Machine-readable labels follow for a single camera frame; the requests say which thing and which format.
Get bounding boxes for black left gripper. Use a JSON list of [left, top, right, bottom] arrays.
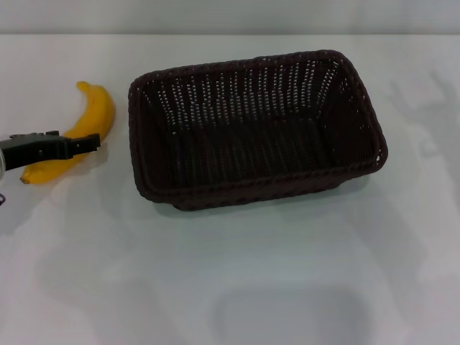
[[0, 129, 101, 170]]

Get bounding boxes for yellow banana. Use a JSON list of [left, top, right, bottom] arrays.
[[19, 80, 117, 186]]

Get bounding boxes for dark brown woven basket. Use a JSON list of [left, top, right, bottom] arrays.
[[127, 49, 390, 212]]

